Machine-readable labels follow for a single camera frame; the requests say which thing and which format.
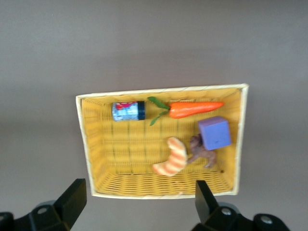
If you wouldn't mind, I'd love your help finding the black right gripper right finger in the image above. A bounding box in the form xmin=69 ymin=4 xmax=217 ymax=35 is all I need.
xmin=194 ymin=180 xmax=288 ymax=231

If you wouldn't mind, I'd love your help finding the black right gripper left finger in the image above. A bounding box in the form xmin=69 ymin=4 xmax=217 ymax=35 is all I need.
xmin=0 ymin=178 xmax=88 ymax=231

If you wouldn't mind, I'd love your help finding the small black-lidded jar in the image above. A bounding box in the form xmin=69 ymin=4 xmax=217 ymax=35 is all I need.
xmin=111 ymin=100 xmax=146 ymax=123

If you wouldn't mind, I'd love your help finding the brown toy animal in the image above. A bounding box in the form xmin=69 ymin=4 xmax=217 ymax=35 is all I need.
xmin=187 ymin=134 xmax=217 ymax=169

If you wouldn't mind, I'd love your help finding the yellow woven basket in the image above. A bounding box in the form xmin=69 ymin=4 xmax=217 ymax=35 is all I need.
xmin=75 ymin=83 xmax=249 ymax=200

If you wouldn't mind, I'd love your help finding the purple foam cube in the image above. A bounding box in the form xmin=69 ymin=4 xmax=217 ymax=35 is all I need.
xmin=197 ymin=115 xmax=232 ymax=151

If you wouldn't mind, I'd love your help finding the orange toy carrot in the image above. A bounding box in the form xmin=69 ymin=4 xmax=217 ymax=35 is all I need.
xmin=147 ymin=96 xmax=225 ymax=127

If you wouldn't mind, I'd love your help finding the striped toy croissant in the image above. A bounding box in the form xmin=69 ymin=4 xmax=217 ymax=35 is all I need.
xmin=152 ymin=136 xmax=188 ymax=177

